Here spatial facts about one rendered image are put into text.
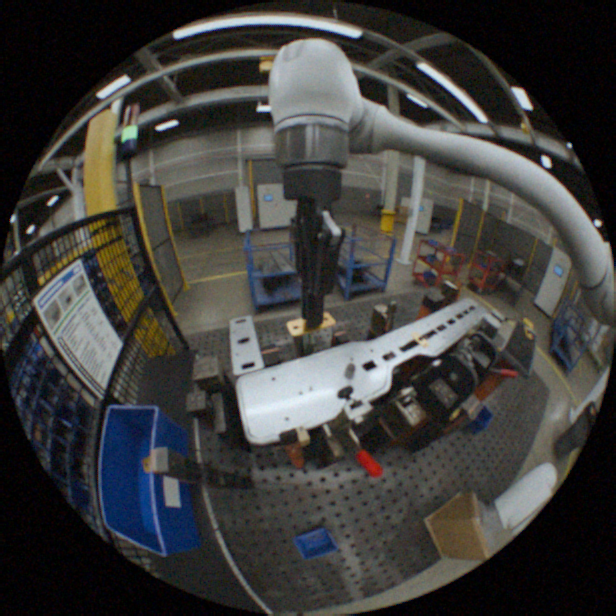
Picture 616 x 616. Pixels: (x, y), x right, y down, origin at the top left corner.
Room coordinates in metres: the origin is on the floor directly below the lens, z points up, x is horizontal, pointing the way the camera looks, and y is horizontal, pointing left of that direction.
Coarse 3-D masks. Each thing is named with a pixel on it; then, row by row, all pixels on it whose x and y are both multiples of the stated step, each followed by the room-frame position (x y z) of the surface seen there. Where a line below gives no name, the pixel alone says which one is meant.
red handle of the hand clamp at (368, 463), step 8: (336, 432) 0.11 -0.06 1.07; (344, 432) 0.10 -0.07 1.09; (344, 440) 0.08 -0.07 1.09; (352, 440) 0.08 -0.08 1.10; (352, 448) 0.06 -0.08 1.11; (360, 448) 0.06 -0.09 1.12; (360, 456) 0.04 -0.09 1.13; (368, 456) 0.04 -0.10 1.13; (368, 464) 0.03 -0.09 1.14; (376, 464) 0.02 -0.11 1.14; (368, 472) 0.01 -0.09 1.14; (376, 472) 0.01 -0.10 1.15
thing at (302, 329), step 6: (324, 318) 0.26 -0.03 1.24; (330, 318) 0.26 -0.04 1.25; (288, 324) 0.24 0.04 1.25; (294, 324) 0.24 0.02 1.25; (300, 324) 0.24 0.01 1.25; (324, 324) 0.24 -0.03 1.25; (330, 324) 0.24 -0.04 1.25; (294, 330) 0.23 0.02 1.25; (300, 330) 0.23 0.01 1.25; (306, 330) 0.23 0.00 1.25; (312, 330) 0.23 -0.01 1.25; (294, 336) 0.22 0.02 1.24
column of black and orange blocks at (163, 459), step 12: (156, 456) -0.01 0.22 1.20; (168, 456) 0.00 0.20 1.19; (180, 456) 0.01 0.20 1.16; (156, 468) -0.03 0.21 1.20; (168, 468) -0.02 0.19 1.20; (180, 468) -0.01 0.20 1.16; (192, 468) 0.00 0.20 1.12; (204, 468) 0.00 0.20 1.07; (180, 480) -0.04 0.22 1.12; (192, 480) -0.03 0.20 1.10; (204, 480) -0.02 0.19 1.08; (216, 480) -0.02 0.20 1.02; (228, 480) -0.01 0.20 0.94; (240, 480) -0.01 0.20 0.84
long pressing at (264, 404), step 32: (448, 320) 0.54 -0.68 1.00; (320, 352) 0.39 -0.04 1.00; (352, 352) 0.38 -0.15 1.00; (384, 352) 0.38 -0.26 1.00; (416, 352) 0.36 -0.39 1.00; (256, 384) 0.26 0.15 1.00; (288, 384) 0.27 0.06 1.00; (320, 384) 0.27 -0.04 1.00; (352, 384) 0.26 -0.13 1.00; (384, 384) 0.25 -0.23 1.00; (256, 416) 0.16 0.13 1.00; (288, 416) 0.17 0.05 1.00; (320, 416) 0.17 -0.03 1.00
